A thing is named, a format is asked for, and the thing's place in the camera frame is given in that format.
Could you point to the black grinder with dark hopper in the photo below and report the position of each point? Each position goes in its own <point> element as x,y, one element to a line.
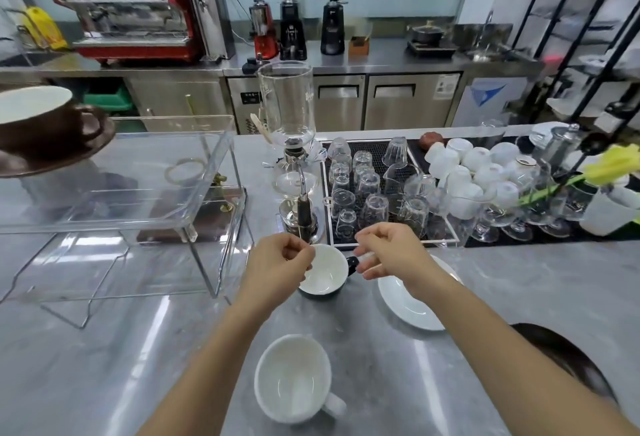
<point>333,10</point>

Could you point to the red coffee grinder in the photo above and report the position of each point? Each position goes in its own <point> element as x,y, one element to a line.
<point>262,25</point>

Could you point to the small wooden box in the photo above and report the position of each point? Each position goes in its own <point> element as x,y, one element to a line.
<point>359,45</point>

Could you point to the black metal shelf rack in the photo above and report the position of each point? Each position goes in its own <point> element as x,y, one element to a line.
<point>580,25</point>

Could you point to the black grinder with clear hopper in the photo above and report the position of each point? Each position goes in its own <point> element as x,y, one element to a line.
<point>292,25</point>

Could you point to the group of clear glass cups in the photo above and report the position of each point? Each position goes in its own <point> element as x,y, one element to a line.
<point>370,185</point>

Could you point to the group of white cups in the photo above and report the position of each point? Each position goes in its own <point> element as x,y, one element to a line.
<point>475,170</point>

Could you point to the person's right forearm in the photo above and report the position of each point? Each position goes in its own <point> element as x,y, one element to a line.
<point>500,350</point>

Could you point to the white saucer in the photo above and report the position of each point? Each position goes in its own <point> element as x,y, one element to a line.
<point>405,303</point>

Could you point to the clear acrylic display case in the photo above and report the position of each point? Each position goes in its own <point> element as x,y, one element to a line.
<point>125,175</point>

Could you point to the person's right hand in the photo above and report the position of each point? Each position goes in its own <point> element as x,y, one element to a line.
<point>400,258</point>

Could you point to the white vase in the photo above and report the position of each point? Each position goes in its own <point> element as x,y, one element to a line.
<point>607,210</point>

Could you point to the blue and white poster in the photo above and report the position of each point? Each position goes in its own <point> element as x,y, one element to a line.
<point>485,98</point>

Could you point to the red espresso machine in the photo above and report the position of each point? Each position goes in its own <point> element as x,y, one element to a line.
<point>135,15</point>

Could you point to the steel french press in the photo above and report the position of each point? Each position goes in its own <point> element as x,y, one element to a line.
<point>557,145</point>

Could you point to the yellow floor sign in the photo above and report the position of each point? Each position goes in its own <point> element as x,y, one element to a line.
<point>45,28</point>

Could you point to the glass siphon coffee maker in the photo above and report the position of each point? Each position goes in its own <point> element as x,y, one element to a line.
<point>287,110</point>

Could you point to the black drip tray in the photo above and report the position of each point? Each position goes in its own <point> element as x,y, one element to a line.
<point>330,238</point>

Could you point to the person's left thumb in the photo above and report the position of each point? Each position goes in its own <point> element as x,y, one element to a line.
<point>305,270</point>

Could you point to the black cup with white inside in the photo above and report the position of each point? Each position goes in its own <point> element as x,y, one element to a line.
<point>327,270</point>

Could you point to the clear glass pitcher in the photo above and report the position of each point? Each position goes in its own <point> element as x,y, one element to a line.
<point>397,185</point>

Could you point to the person's left forearm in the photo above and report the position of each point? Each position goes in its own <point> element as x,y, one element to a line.
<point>210,370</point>

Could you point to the person's left hand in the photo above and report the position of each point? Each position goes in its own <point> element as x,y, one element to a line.
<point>270,275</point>

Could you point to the black tamper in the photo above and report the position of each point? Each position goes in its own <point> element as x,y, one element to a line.
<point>249,65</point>

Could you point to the yellow flower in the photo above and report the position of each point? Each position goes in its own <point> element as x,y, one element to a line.
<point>617,163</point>

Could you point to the black cooking pot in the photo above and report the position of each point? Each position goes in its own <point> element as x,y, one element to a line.
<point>427,34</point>

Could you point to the steel undercounter fridge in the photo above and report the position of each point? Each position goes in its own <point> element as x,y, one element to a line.
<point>390,100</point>

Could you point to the steel water boiler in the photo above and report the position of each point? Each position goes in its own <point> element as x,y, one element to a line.
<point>210,0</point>

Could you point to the wooden stirring paddle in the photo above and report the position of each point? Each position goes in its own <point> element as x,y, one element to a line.
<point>261,126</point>

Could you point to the person's right thumb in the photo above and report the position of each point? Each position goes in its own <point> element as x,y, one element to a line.
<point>369,264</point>

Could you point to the brown saucer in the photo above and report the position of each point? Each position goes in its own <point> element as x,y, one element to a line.
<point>60,158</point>

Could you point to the green crate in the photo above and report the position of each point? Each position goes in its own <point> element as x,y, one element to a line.
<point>107,98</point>

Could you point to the black induction cooker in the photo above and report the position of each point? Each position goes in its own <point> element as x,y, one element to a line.
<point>431,49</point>

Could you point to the group of stemmed glasses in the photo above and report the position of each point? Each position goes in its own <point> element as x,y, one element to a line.
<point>530,210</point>

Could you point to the steel sink faucet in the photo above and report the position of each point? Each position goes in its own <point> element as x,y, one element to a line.
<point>484,33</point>

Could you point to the brown cup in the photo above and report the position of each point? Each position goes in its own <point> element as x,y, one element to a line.
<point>35,120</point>

